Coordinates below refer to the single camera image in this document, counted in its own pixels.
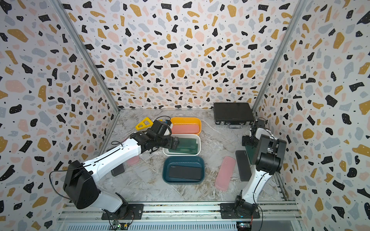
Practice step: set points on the yellow storage box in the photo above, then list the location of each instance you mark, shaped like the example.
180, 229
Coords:
186, 120

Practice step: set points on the white storage box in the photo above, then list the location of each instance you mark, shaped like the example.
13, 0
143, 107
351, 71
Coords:
193, 136

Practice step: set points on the black briefcase with metal latches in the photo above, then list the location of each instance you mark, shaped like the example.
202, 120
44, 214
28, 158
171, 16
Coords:
233, 114

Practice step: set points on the yellow triangular ruler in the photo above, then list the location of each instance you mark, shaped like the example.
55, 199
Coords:
144, 124

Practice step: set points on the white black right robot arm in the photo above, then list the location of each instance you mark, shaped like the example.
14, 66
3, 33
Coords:
262, 158

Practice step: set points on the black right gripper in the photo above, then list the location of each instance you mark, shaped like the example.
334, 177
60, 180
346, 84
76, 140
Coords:
245, 141

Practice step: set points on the teal storage box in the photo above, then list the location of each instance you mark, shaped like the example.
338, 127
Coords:
182, 161

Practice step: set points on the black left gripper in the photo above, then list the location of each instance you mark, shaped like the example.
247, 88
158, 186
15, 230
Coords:
170, 144

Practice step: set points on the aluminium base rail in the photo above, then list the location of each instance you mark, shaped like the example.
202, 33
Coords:
185, 216

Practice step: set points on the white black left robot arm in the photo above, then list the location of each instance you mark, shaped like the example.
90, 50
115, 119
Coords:
81, 178

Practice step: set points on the green pencil case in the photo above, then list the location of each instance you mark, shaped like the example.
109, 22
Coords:
186, 146
250, 150

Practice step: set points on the pink pencil case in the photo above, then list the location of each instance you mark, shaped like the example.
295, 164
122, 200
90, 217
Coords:
225, 173
186, 129
133, 161

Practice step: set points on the dark grey pencil case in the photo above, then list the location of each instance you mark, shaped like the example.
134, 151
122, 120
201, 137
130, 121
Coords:
185, 172
243, 165
118, 170

